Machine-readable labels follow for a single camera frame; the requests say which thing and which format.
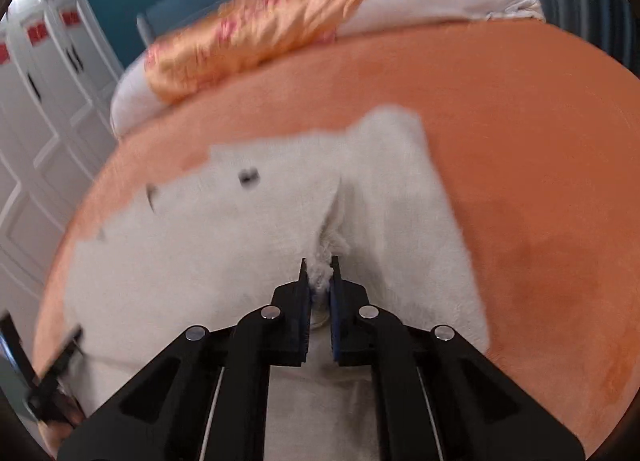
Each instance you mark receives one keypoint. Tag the orange plush blanket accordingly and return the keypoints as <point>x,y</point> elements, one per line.
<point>500,141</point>

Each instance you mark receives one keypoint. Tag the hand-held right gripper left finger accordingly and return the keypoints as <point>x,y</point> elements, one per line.
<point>302,313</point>

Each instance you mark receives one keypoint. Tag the white wardrobe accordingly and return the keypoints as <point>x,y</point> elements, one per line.
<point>30,141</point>

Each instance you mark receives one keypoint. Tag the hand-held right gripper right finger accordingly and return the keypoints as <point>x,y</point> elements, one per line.
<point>336,313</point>

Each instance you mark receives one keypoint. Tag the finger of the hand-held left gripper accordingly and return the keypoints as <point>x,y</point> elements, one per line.
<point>62,353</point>

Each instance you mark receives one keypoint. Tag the white fluffy garment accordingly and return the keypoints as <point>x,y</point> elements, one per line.
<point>175,266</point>

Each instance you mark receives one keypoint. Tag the gold floral satin pillow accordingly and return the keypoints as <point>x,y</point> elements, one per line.
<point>240,41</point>

